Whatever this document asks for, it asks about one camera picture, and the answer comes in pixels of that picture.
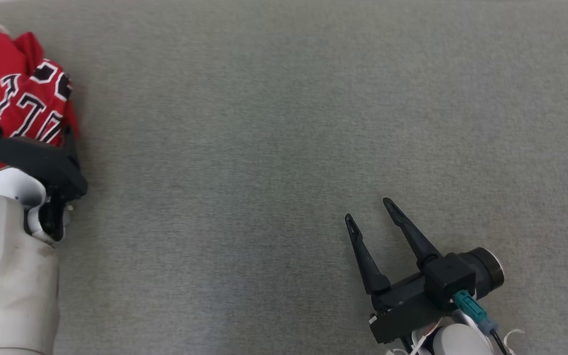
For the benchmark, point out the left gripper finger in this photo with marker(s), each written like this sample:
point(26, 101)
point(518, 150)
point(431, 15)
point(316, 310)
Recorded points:
point(70, 145)

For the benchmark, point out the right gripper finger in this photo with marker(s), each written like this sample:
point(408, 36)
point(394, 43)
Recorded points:
point(365, 261)
point(412, 234)

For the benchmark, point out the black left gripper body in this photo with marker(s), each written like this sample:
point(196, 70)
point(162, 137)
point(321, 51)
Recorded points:
point(42, 160)

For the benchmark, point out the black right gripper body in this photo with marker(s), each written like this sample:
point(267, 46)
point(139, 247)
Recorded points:
point(407, 310)

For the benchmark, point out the red Bulls basketball jersey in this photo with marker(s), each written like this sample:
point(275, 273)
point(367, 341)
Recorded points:
point(27, 106)

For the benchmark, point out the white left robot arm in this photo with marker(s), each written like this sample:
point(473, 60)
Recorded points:
point(8, 276)

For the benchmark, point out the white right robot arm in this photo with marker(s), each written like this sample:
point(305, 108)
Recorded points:
point(459, 342)

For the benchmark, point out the grey fabric sofa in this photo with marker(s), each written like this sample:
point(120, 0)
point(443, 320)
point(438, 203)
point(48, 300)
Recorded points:
point(284, 123)

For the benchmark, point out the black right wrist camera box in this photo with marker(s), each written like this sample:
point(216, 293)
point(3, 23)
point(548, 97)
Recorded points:
point(449, 281)

